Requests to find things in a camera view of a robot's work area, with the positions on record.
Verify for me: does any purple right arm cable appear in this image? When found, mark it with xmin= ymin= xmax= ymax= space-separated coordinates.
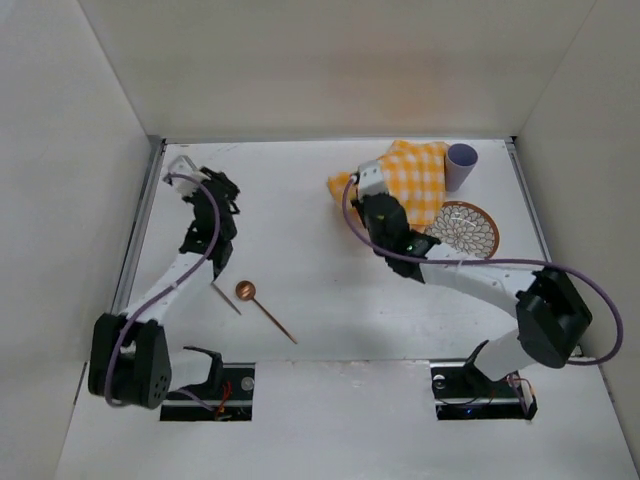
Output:
xmin=342 ymin=172 xmax=624 ymax=370

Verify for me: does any metal fork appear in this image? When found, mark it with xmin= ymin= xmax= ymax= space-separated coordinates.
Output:
xmin=211 ymin=281 xmax=242 ymax=315

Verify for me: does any left aluminium table rail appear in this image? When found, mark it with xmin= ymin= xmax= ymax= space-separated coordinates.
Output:
xmin=98 ymin=135 xmax=166 ymax=319

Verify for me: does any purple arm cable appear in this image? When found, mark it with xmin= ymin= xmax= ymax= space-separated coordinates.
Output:
xmin=103 ymin=172 xmax=222 ymax=409
xmin=342 ymin=172 xmax=624 ymax=370

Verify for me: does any copper spoon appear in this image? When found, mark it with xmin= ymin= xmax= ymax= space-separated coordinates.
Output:
xmin=235 ymin=280 xmax=298 ymax=344

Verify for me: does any floral patterned ceramic plate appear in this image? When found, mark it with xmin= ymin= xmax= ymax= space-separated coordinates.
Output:
xmin=425 ymin=201 xmax=500 ymax=258

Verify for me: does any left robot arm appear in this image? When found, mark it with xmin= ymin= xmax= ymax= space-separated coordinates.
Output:
xmin=88 ymin=167 xmax=240 ymax=410

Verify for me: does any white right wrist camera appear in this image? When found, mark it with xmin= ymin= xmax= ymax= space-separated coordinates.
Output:
xmin=357 ymin=160 xmax=389 ymax=199

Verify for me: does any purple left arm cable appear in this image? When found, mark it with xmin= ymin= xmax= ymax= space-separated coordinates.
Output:
xmin=103 ymin=172 xmax=222 ymax=409

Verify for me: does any lilac plastic cup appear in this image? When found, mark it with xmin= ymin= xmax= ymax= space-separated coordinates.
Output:
xmin=444 ymin=143 xmax=478 ymax=192

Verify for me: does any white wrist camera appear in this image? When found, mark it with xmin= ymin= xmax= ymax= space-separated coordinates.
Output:
xmin=161 ymin=155 xmax=209 ymax=197
xmin=357 ymin=160 xmax=389 ymax=199

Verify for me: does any right aluminium table rail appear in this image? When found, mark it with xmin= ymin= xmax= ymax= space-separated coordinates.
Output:
xmin=505 ymin=137 xmax=551 ymax=261

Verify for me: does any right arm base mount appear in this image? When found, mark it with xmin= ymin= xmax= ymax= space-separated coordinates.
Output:
xmin=430 ymin=361 xmax=538 ymax=421

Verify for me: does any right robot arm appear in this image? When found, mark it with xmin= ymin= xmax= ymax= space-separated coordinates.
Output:
xmin=352 ymin=194 xmax=592 ymax=381

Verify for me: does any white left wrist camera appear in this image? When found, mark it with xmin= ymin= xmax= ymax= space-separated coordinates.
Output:
xmin=161 ymin=155 xmax=209 ymax=197

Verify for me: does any aluminium table rail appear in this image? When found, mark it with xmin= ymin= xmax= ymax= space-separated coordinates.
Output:
xmin=505 ymin=137 xmax=551 ymax=261
xmin=98 ymin=135 xmax=166 ymax=319

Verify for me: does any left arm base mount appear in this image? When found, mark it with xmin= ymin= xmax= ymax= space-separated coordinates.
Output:
xmin=159 ymin=363 xmax=256 ymax=423

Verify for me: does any yellow white checkered cloth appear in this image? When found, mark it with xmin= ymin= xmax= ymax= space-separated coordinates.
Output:
xmin=327 ymin=139 xmax=449 ymax=235

